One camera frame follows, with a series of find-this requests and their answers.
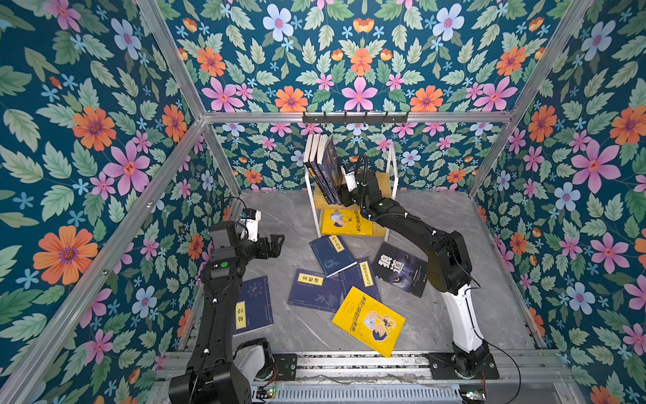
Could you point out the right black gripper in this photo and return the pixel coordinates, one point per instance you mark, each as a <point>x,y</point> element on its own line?
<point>354,189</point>

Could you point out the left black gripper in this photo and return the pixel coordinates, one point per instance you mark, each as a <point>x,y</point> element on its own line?
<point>272,247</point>

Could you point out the purple old man book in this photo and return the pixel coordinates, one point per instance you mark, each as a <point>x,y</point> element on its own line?
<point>331,168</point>
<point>327,168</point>

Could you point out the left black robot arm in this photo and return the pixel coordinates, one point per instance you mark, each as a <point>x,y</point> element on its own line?
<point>217,372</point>

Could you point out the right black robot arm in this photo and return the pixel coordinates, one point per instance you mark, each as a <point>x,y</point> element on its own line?
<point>448,263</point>

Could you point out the yellow book on shelf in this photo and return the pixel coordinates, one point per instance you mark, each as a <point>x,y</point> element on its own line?
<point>345,222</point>

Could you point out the white wooden book shelf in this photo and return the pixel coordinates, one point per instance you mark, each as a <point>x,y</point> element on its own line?
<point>388,186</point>

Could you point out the navy book lower left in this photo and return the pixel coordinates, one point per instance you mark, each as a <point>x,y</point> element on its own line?
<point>314,291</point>

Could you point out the navy book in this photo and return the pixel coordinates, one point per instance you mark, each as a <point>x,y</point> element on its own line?
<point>254,307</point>
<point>314,291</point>
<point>360,276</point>
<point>333,254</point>

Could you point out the black book gold title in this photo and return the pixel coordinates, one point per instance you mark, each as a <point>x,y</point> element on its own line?
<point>311,165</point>

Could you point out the navy book far left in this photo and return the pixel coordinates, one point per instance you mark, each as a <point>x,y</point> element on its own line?
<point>254,307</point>

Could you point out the navy book upper centre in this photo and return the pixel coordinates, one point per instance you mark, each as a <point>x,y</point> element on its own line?
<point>333,254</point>

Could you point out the navy book middle right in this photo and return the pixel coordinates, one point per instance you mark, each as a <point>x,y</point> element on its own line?
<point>360,276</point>

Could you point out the dark wolf cover book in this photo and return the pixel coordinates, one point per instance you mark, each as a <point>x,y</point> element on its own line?
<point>401,269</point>

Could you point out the yellow book on floor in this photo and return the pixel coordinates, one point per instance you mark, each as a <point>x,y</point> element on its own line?
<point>370,322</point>

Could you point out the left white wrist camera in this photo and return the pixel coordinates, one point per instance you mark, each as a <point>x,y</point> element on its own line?
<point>250,219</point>

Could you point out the black wall hook rail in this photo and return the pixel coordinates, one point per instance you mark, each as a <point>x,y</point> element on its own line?
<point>369,118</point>

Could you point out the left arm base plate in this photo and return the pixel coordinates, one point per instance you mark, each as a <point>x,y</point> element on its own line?
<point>279,367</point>

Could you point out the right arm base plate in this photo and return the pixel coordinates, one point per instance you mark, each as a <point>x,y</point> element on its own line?
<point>448,366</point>

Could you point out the aluminium front rail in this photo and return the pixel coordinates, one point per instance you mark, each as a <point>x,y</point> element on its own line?
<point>527,376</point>

